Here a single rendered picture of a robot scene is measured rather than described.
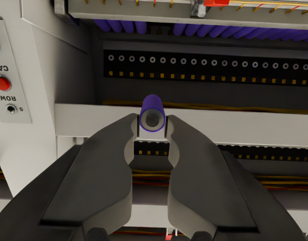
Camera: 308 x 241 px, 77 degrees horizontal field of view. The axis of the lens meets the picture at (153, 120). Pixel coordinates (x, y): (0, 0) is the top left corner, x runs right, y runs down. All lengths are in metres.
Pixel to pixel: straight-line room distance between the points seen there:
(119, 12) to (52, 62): 0.11
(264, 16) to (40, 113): 0.31
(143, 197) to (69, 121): 0.26
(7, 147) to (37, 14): 0.19
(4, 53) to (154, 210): 0.32
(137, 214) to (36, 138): 0.22
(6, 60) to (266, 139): 0.34
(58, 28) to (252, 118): 0.29
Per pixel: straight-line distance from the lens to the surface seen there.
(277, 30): 0.36
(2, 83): 0.29
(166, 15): 0.27
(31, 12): 0.26
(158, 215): 0.39
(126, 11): 0.28
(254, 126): 0.30
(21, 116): 0.30
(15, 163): 0.36
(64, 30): 0.33
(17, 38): 0.27
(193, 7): 0.25
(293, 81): 0.49
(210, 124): 0.28
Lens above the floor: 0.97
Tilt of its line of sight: 27 degrees up
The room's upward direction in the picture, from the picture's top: 177 degrees counter-clockwise
